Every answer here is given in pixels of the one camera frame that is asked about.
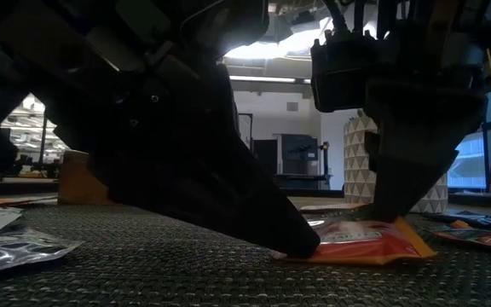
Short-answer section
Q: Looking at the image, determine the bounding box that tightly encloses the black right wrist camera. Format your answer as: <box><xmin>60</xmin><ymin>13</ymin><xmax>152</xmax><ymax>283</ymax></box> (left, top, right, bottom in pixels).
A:
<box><xmin>310</xmin><ymin>32</ymin><xmax>378</xmax><ymax>114</ymax></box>

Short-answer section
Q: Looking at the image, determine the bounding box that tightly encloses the ceiling strip light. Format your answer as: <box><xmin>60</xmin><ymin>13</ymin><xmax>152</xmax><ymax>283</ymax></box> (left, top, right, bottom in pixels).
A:
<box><xmin>229</xmin><ymin>75</ymin><xmax>310</xmax><ymax>84</ymax></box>

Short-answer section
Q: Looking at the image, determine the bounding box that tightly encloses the distant black workstation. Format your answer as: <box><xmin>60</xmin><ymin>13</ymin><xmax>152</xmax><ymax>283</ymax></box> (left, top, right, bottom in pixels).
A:
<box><xmin>251</xmin><ymin>134</ymin><xmax>334</xmax><ymax>191</ymax></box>

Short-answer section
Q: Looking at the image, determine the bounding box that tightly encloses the blue framed window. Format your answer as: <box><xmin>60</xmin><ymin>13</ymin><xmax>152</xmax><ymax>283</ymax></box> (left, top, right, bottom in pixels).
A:
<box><xmin>448</xmin><ymin>83</ymin><xmax>491</xmax><ymax>191</ymax></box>

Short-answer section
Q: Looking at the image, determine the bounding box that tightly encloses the grey woven placemat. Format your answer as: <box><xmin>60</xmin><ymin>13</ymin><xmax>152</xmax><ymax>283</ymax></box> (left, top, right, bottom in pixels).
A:
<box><xmin>0</xmin><ymin>203</ymin><xmax>491</xmax><ymax>307</ymax></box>

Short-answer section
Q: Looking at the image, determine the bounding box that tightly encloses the wooden tea tray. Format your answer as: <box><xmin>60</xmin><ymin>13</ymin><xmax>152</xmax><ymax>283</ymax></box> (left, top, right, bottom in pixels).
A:
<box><xmin>57</xmin><ymin>148</ymin><xmax>117</xmax><ymax>206</ymax></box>

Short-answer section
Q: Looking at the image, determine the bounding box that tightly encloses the red orange tea packet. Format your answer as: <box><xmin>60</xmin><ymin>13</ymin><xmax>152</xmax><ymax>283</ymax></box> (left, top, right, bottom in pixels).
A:
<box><xmin>270</xmin><ymin>215</ymin><xmax>437</xmax><ymax>266</ymax></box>
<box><xmin>418</xmin><ymin>219</ymin><xmax>491</xmax><ymax>253</ymax></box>

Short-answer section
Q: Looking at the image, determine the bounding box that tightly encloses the succulent in white patterned pot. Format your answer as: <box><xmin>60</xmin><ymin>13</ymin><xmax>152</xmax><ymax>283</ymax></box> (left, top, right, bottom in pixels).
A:
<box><xmin>343</xmin><ymin>108</ymin><xmax>449</xmax><ymax>214</ymax></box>

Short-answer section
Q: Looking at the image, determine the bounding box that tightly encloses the bright ceiling light panel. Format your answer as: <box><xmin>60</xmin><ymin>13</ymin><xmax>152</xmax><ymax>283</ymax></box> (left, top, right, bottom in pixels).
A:
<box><xmin>223</xmin><ymin>16</ymin><xmax>327</xmax><ymax>60</ymax></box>

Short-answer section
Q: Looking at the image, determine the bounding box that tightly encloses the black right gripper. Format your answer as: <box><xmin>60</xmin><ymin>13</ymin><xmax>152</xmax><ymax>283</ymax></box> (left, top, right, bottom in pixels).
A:
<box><xmin>363</xmin><ymin>0</ymin><xmax>491</xmax><ymax>221</ymax></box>

